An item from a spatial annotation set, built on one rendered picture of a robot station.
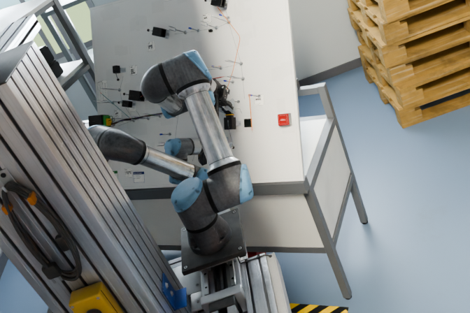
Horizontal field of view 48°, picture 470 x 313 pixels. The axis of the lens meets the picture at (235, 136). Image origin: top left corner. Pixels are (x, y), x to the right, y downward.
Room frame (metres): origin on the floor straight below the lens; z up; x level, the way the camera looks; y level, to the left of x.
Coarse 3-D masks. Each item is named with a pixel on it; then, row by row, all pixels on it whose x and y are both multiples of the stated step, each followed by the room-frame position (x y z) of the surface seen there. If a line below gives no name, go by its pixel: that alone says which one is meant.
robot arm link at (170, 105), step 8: (152, 72) 1.67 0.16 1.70; (144, 80) 1.68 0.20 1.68; (152, 80) 1.65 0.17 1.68; (160, 80) 1.64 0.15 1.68; (144, 88) 1.68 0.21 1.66; (152, 88) 1.65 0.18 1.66; (160, 88) 1.64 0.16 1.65; (144, 96) 1.71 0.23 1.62; (152, 96) 1.67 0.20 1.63; (160, 96) 1.65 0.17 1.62; (168, 96) 1.77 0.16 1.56; (176, 96) 1.88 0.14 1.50; (160, 104) 1.79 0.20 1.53; (168, 104) 1.81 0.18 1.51; (176, 104) 1.88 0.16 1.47; (184, 104) 1.96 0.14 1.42; (168, 112) 1.96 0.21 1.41; (176, 112) 1.94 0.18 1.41
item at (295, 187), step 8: (256, 184) 2.03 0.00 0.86; (264, 184) 2.00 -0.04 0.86; (272, 184) 1.98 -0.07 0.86; (280, 184) 1.96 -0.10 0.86; (288, 184) 1.94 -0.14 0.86; (296, 184) 1.91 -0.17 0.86; (304, 184) 1.90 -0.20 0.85; (128, 192) 2.45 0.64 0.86; (136, 192) 2.41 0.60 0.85; (144, 192) 2.39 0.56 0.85; (152, 192) 2.36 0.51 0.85; (160, 192) 2.33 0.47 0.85; (168, 192) 2.30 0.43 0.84; (256, 192) 2.03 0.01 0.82; (264, 192) 2.01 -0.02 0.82; (272, 192) 1.99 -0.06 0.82; (280, 192) 1.96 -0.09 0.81; (288, 192) 1.94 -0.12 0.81; (296, 192) 1.92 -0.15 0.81; (304, 192) 1.90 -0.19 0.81
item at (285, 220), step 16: (240, 208) 2.15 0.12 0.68; (256, 208) 2.10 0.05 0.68; (272, 208) 2.05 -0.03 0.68; (288, 208) 2.01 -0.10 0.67; (304, 208) 1.96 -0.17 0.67; (256, 224) 2.12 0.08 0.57; (272, 224) 2.08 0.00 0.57; (288, 224) 2.03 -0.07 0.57; (304, 224) 1.98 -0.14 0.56; (256, 240) 2.15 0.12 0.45; (272, 240) 2.10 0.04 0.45; (288, 240) 2.05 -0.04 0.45; (304, 240) 2.00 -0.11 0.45; (320, 240) 1.95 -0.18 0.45
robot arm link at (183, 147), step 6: (174, 138) 1.98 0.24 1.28; (180, 138) 1.99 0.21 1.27; (186, 138) 2.00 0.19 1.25; (168, 144) 1.96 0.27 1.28; (174, 144) 1.94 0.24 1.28; (180, 144) 1.95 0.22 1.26; (186, 144) 1.97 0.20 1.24; (192, 144) 1.98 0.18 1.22; (168, 150) 1.95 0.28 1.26; (174, 150) 1.93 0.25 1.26; (180, 150) 1.94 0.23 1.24; (186, 150) 1.95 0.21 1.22; (192, 150) 1.97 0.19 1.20; (180, 156) 1.94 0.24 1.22; (186, 156) 1.95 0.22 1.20
